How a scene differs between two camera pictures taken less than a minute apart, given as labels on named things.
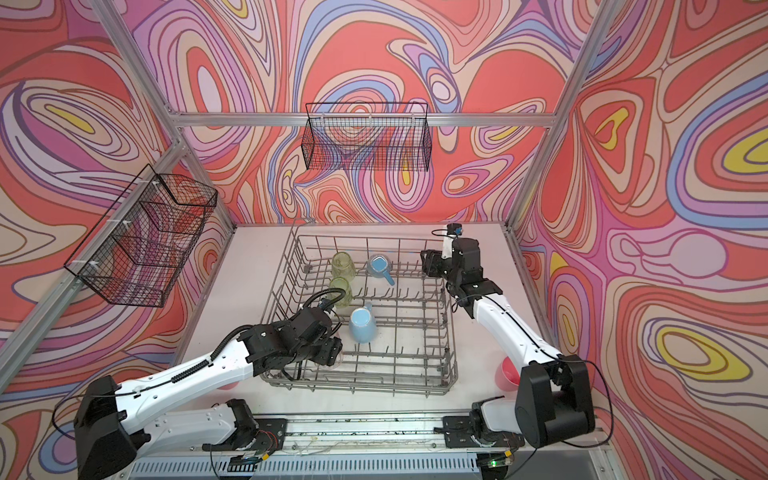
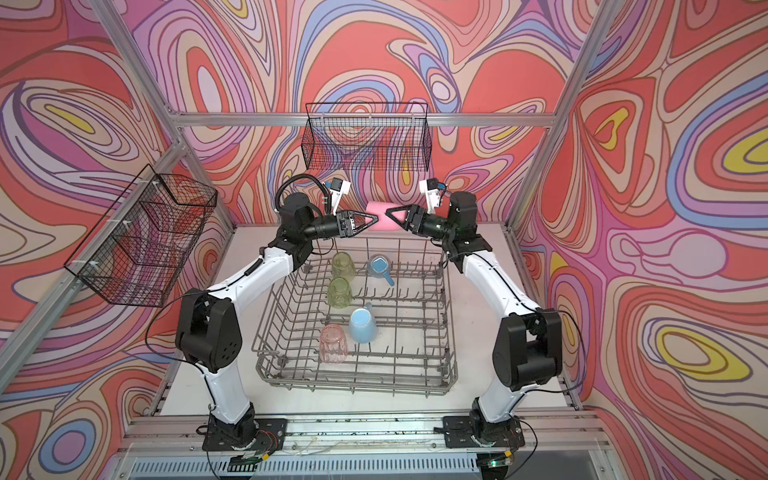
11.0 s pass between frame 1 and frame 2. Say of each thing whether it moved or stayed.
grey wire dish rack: stayed
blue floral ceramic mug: stayed
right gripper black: moved
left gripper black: moved
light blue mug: stayed
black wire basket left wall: stayed
